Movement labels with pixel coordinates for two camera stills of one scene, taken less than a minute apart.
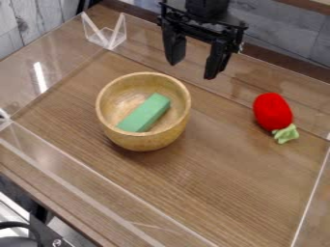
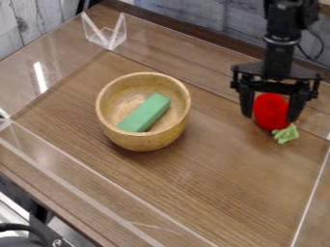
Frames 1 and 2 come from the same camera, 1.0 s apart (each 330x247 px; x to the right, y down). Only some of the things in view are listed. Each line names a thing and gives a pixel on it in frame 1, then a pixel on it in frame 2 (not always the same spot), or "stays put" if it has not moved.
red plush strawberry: (274, 116) stays put
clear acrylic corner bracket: (106, 38) stays put
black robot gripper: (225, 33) → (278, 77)
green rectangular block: (144, 116) stays put
